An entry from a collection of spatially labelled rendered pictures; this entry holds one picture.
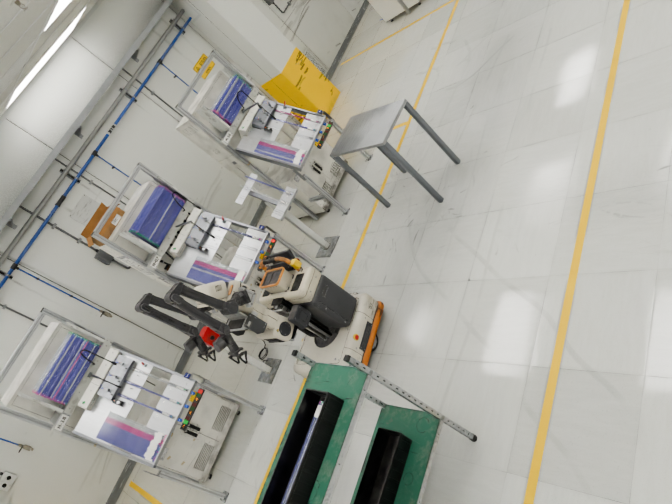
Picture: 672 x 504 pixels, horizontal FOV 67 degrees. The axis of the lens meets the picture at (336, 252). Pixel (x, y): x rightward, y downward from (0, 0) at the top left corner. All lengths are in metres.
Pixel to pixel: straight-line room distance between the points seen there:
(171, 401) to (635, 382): 3.24
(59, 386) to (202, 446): 1.28
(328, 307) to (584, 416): 1.77
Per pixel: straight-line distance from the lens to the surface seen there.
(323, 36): 8.72
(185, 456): 4.84
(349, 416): 2.48
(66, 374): 4.56
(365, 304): 3.93
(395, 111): 4.23
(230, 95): 5.45
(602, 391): 2.99
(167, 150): 6.66
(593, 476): 2.88
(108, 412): 4.59
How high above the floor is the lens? 2.60
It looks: 31 degrees down
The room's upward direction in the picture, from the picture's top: 52 degrees counter-clockwise
